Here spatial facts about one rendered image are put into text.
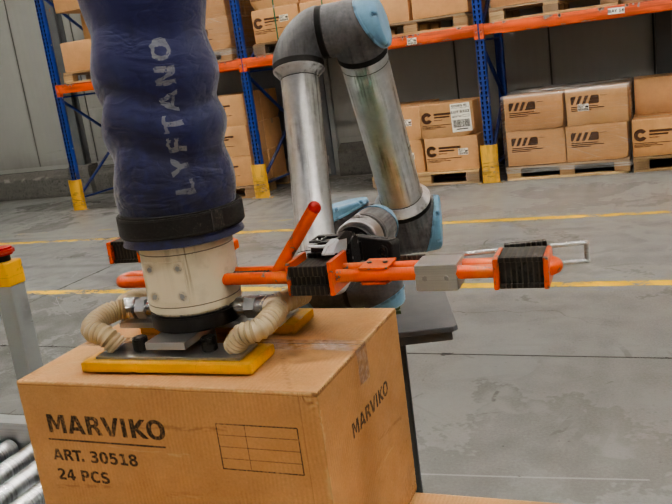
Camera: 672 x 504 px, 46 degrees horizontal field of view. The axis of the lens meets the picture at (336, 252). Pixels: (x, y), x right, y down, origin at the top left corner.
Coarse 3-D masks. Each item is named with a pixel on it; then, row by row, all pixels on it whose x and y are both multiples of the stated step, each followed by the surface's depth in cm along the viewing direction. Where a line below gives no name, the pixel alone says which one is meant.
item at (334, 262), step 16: (304, 256) 141; (320, 256) 141; (336, 256) 135; (288, 272) 134; (304, 272) 133; (320, 272) 132; (288, 288) 136; (304, 288) 134; (320, 288) 133; (336, 288) 134
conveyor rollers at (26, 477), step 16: (0, 448) 212; (16, 448) 216; (0, 464) 202; (16, 464) 204; (32, 464) 200; (0, 480) 199; (16, 480) 193; (32, 480) 196; (0, 496) 188; (16, 496) 192; (32, 496) 185
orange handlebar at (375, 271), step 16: (128, 272) 152; (256, 272) 139; (272, 272) 138; (336, 272) 133; (352, 272) 132; (368, 272) 131; (384, 272) 130; (400, 272) 129; (464, 272) 126; (480, 272) 125
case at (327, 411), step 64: (320, 320) 155; (384, 320) 150; (64, 384) 140; (128, 384) 135; (192, 384) 131; (256, 384) 127; (320, 384) 124; (384, 384) 149; (64, 448) 144; (128, 448) 138; (192, 448) 133; (256, 448) 128; (320, 448) 123; (384, 448) 148
